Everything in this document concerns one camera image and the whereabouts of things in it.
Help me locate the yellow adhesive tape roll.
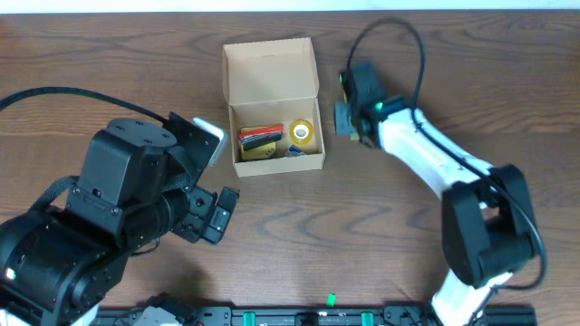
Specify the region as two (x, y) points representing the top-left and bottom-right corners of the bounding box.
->
(289, 120), (314, 146)

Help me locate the white blue staples box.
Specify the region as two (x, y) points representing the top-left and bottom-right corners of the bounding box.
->
(285, 145), (306, 158)

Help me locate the red black stapler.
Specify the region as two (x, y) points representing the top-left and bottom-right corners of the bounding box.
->
(238, 124), (284, 150)

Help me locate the cardboard box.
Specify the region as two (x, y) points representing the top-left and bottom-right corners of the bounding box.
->
(222, 37), (325, 177)

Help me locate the yellow blue highlighter pen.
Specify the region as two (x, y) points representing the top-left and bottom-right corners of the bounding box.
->
(342, 91), (360, 141)

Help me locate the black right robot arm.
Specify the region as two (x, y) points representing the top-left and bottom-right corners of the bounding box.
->
(334, 62), (547, 325)

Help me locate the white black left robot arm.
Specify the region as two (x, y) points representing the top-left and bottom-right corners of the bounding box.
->
(1, 115), (239, 325)

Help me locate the yellow sticky note pad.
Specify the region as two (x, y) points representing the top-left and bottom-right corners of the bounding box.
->
(239, 125), (282, 161)

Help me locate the small green clip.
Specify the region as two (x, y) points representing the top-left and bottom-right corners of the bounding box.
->
(326, 293), (336, 307)

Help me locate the black mounting rail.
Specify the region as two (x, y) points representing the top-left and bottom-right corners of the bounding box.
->
(183, 305), (538, 326)

